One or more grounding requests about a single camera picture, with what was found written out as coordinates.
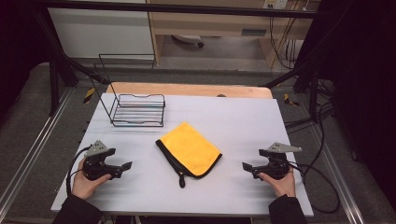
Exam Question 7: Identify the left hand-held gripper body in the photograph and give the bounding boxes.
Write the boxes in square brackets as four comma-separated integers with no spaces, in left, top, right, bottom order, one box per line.
[82,139,124,182]

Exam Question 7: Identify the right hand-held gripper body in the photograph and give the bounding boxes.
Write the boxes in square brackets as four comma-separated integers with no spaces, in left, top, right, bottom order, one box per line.
[252,142,304,181]

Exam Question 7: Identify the black wire rack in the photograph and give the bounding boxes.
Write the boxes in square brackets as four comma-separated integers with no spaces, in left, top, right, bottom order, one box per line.
[89,53,167,128]

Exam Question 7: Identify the yellow towel with black trim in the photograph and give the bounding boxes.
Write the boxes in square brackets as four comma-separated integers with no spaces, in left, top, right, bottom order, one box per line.
[155,121,223,189]

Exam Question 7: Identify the person's right hand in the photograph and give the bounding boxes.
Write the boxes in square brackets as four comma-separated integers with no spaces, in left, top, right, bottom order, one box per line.
[258,167,297,199]

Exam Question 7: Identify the person's left hand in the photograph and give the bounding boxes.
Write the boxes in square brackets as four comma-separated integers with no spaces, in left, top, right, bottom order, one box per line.
[71,157,112,201]

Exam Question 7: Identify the black and yellow tape strip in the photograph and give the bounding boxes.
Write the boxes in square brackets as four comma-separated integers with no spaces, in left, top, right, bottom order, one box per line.
[82,87,96,105]
[283,92,301,107]

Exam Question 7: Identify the white cabinet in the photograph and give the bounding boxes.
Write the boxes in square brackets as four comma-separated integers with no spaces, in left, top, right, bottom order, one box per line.
[48,7,156,60]

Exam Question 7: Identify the office chair base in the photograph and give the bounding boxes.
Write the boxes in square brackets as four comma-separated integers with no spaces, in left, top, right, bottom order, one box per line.
[172,34,205,49]

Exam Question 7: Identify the white power strip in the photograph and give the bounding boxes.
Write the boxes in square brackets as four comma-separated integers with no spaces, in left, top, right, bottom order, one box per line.
[262,0,290,10]

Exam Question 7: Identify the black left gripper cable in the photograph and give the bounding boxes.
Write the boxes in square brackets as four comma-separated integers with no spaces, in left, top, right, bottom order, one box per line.
[65,146,92,198]

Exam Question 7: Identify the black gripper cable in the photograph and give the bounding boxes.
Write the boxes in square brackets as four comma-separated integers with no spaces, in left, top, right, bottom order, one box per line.
[288,161,342,216]
[65,146,92,198]

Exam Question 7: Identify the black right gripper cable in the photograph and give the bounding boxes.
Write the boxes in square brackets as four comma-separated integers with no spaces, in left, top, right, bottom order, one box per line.
[288,161,342,216]

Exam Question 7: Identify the bundle of black floor cables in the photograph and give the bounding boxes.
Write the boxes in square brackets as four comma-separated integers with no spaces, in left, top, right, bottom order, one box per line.
[283,78,335,175]

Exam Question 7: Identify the aluminium floor rail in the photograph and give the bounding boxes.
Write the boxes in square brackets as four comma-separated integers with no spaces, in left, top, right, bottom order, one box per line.
[310,123,366,224]
[0,88,75,213]

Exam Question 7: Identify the hanging desk cables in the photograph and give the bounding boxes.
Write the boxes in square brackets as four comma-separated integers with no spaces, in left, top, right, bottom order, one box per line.
[268,12,304,71]

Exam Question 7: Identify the black metal frame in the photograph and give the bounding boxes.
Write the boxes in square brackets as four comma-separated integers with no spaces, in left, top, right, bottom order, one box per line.
[32,0,331,117]

